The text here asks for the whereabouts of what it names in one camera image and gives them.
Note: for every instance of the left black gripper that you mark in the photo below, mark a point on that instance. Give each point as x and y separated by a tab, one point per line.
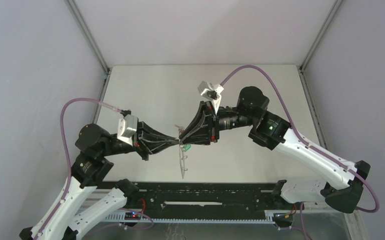
146	132

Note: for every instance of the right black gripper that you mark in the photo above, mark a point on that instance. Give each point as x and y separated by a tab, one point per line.
200	134

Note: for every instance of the green capped key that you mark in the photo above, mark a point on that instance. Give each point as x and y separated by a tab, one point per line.
186	147

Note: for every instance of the metal disc keyring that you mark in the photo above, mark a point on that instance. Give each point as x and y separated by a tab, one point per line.
182	161

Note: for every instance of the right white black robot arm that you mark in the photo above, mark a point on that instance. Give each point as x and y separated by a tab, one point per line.
341	182

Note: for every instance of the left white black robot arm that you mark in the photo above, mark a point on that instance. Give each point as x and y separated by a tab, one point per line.
63	221

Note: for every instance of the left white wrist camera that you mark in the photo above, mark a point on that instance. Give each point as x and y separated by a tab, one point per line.
127	127

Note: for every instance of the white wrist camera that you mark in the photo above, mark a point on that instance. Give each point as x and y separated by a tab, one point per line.
212	92
127	127

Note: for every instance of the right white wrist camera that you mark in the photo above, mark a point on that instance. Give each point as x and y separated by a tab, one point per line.
212	92

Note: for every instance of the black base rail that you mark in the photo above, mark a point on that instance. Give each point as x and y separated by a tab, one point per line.
209	201

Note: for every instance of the white slotted cable duct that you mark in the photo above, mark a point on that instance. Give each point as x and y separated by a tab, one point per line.
120	217

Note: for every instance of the right aluminium frame post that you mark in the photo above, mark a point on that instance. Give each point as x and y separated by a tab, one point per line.
321	33

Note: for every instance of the aluminium frame post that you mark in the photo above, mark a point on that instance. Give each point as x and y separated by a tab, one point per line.
86	32
321	33

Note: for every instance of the left aluminium frame post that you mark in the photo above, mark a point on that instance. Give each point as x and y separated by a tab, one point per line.
86	32

